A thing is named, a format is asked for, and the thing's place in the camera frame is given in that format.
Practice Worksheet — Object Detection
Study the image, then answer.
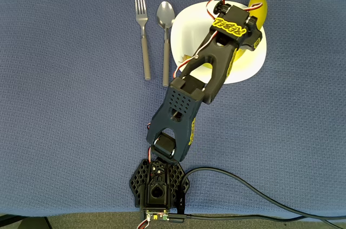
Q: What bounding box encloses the yellow banana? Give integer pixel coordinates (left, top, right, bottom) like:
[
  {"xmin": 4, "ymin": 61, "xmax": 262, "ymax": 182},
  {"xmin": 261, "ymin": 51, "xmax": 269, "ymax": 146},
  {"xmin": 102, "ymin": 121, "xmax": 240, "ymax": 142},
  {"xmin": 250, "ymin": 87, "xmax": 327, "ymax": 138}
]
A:
[{"xmin": 179, "ymin": 0, "xmax": 269, "ymax": 70}]

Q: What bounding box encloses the white square plate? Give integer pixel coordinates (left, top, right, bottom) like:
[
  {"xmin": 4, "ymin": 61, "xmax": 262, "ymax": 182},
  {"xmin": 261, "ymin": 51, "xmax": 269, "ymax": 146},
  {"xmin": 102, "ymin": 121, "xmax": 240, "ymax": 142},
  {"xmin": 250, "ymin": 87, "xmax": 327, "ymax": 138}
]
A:
[{"xmin": 170, "ymin": 1, "xmax": 268, "ymax": 85}]

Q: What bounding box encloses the blue woven table cloth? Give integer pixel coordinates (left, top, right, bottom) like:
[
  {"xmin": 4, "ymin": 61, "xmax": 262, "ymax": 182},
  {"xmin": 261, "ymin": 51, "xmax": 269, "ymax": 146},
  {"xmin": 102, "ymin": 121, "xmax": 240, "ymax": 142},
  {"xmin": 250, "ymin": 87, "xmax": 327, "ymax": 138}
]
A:
[{"xmin": 0, "ymin": 0, "xmax": 346, "ymax": 219}]

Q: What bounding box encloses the red white gripper wire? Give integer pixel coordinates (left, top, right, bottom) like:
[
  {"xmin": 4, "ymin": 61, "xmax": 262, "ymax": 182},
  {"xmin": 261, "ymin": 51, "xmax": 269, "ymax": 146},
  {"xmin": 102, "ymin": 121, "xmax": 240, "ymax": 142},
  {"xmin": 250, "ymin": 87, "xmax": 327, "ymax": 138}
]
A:
[{"xmin": 243, "ymin": 2, "xmax": 263, "ymax": 12}]

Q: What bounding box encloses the red white forearm wire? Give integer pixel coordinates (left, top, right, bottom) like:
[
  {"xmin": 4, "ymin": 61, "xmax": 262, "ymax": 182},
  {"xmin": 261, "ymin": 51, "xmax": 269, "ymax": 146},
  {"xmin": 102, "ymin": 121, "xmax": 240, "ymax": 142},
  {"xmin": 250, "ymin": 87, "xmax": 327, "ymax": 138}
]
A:
[{"xmin": 172, "ymin": 0, "xmax": 225, "ymax": 80}]

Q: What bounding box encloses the metal spoon grey handle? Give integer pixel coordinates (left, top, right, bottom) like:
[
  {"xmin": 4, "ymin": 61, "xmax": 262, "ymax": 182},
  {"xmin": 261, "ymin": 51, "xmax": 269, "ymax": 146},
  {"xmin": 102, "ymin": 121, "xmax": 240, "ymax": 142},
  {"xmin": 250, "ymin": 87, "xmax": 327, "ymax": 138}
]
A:
[{"xmin": 156, "ymin": 1, "xmax": 176, "ymax": 88}]

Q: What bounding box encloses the metal fork grey handle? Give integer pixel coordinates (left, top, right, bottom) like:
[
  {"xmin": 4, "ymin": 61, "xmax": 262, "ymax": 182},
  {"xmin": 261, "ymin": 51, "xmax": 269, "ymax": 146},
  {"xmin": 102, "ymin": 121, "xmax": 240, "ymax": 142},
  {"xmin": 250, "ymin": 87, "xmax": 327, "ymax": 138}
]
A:
[{"xmin": 135, "ymin": 0, "xmax": 151, "ymax": 81}]

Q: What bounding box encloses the black arching cable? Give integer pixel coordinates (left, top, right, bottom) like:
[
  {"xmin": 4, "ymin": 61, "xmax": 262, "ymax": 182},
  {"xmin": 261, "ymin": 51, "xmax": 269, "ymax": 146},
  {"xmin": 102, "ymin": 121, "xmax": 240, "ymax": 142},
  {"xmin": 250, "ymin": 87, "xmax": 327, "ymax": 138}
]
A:
[{"xmin": 177, "ymin": 166, "xmax": 340, "ymax": 229}]

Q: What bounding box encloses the black straight cable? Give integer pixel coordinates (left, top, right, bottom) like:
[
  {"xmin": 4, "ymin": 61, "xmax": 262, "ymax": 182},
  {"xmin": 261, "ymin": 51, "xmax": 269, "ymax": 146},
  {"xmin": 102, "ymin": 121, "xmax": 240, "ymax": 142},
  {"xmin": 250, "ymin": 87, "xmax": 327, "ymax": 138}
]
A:
[{"xmin": 167, "ymin": 212, "xmax": 346, "ymax": 223}]

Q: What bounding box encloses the black camera stand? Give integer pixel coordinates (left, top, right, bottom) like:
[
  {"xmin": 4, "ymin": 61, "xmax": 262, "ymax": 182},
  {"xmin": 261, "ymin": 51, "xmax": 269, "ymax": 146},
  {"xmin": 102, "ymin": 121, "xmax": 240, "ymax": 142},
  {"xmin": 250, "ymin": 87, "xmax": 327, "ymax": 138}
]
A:
[{"xmin": 0, "ymin": 214, "xmax": 52, "ymax": 229}]

